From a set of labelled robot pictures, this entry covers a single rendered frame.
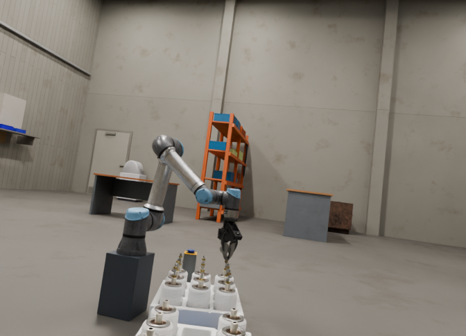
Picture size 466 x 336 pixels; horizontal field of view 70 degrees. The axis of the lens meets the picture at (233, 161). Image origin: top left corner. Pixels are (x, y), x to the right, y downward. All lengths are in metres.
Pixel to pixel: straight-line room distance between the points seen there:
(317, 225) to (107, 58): 9.17
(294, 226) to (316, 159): 3.94
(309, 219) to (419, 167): 4.74
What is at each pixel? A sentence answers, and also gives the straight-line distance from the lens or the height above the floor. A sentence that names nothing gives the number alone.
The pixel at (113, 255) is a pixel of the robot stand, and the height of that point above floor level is 0.29.
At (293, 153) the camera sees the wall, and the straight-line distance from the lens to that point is 9.77.
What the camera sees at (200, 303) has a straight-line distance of 1.54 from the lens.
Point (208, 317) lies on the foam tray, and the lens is 1.52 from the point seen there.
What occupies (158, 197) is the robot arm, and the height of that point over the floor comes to 0.60.
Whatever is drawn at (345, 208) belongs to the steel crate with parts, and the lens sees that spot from 8.45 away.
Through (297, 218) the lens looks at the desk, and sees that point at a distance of 6.13.
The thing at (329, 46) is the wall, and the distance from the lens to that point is 10.67.
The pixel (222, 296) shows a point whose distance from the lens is 1.53.
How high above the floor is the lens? 0.69
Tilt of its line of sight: 5 degrees up
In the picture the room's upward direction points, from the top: 7 degrees clockwise
